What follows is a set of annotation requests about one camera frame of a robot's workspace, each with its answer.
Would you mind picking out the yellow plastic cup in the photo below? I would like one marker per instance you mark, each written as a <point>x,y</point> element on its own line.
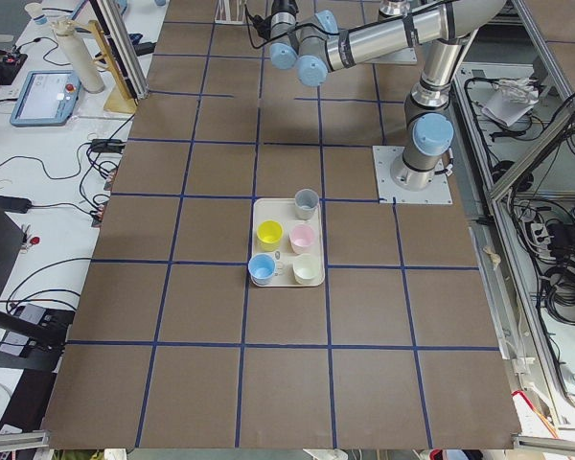
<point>269,235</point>

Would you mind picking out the black power adapter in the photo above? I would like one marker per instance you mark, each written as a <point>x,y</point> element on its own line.
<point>14,204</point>

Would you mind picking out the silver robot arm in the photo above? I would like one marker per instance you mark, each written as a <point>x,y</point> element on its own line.
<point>317,46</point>

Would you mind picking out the cream white plastic cup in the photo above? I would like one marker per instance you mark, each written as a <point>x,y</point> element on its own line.
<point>306,269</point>

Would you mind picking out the white cylindrical bottle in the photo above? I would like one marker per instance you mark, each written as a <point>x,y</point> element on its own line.
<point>78,55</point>

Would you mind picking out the aluminium frame post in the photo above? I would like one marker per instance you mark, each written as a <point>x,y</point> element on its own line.
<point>115,31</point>

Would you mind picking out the grey plastic cup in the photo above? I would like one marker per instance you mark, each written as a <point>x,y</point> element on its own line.
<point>306,202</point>

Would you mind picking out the pink plastic cup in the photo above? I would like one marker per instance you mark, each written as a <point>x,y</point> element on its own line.
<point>302,238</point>

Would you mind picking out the light blue cup near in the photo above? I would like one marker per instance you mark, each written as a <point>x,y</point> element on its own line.
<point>261,269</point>

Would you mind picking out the white wire cup rack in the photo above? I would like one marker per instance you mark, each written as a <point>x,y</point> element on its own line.
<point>230,12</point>

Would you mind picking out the blue teach pendant tablet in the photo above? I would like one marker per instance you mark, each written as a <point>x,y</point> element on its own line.
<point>47,99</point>

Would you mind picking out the wooden mug tree stand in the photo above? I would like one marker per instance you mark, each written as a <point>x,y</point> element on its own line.
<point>119,99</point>

